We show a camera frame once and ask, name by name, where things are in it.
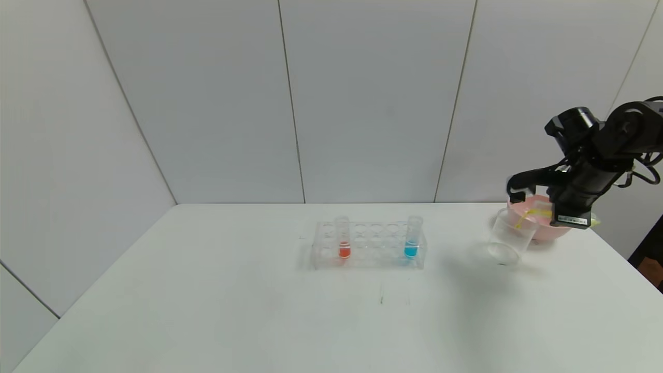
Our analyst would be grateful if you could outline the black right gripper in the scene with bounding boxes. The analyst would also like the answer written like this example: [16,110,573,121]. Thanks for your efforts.
[546,160,625,230]

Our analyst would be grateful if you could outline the test tube with yellow liquid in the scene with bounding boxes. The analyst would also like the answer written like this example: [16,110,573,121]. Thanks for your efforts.
[515,205,601,228]

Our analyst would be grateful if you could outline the test tube with blue liquid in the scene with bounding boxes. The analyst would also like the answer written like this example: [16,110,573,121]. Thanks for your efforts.
[403,216,423,259]

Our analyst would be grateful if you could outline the clear plastic beaker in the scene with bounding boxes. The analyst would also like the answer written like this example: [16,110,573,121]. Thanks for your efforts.
[487,207,537,266]

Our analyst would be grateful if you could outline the clear acrylic test tube rack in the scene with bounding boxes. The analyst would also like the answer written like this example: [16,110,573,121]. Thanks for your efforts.
[311,221,426,270]

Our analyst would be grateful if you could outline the test tube with red liquid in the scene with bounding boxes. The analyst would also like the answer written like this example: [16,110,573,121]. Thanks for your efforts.
[335,217,353,259]

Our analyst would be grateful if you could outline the pink bowl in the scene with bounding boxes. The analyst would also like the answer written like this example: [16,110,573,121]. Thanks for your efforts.
[507,194,576,242]

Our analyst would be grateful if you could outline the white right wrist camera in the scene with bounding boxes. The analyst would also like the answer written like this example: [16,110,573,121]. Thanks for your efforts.
[506,167,570,204]

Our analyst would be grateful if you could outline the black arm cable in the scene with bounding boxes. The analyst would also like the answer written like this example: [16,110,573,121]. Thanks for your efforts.
[624,150,663,186]

